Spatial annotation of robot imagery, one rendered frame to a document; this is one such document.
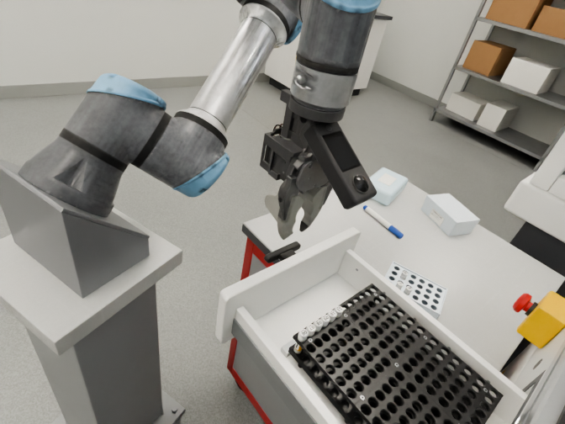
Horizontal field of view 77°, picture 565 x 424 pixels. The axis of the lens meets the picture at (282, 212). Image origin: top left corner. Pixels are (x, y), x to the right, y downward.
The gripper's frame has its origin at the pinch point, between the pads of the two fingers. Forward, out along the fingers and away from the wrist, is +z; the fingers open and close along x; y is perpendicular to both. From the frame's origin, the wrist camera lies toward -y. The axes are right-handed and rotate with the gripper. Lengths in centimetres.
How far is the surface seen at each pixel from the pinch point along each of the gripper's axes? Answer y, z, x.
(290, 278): -2.9, 6.7, 2.2
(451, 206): -1, 15, -62
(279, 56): 277, 62, -239
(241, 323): -4.6, 8.6, 12.5
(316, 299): -5.5, 13.0, -3.2
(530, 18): 104, -21, -378
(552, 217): -22, 12, -80
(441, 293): -16.9, 17.1, -31.1
